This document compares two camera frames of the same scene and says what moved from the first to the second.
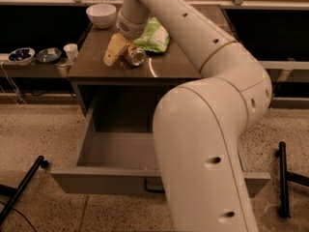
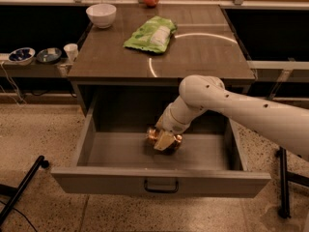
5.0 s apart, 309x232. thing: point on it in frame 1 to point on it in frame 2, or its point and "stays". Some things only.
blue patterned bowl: (21, 56) stays
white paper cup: (71, 51) stays
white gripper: (131, 28) to (168, 122)
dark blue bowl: (49, 55) stays
